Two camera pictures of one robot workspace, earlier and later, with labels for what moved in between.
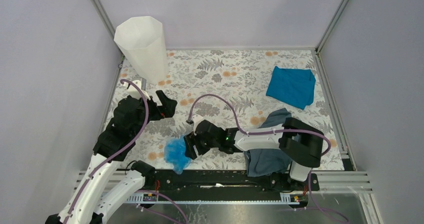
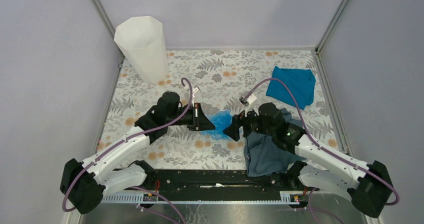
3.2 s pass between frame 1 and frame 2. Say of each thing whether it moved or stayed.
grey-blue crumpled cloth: stayed
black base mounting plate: stayed
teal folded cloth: stayed
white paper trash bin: stayed
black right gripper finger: moved
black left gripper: moved
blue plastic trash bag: moved
